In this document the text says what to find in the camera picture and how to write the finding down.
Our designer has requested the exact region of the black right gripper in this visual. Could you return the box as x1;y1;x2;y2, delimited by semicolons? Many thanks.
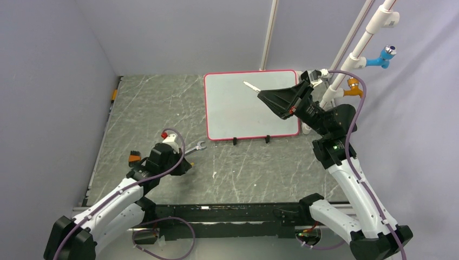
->
258;80;330;138

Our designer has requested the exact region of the white whiteboard marker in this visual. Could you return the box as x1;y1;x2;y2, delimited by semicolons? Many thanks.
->
243;81;261;93

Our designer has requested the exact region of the red-framed whiteboard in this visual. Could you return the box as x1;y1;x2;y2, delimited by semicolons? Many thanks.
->
204;70;300;141

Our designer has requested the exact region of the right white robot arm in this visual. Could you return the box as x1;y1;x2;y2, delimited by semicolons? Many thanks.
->
257;81;413;259

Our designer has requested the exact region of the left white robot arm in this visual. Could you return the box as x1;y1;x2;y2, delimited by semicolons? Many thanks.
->
43;140;192;259

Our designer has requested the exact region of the silver combination wrench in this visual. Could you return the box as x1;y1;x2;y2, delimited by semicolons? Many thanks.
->
184;141;206;157

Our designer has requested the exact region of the orange black brush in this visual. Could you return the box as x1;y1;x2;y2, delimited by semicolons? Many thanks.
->
128;151;142;167

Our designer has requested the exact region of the orange tap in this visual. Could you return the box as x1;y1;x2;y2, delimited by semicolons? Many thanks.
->
343;77;364;99

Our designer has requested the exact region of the white corner pipe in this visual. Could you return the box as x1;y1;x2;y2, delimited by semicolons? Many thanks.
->
259;0;279;71

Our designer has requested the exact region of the blue tap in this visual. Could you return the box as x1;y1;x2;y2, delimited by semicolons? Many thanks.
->
365;45;397;69

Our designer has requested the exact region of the white pipe with taps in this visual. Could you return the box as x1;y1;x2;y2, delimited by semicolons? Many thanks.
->
302;0;400;135

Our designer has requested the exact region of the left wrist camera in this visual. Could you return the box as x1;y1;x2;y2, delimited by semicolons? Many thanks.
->
161;132;178;145

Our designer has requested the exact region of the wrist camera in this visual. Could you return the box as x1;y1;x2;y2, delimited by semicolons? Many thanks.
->
161;132;178;145
299;69;331;88

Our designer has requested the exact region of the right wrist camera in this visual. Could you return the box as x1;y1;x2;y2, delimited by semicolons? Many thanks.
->
299;69;331;88

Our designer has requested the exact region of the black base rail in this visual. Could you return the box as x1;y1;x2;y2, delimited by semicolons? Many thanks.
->
134;202;322;244

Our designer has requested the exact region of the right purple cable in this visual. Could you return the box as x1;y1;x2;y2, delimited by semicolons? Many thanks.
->
296;70;408;260

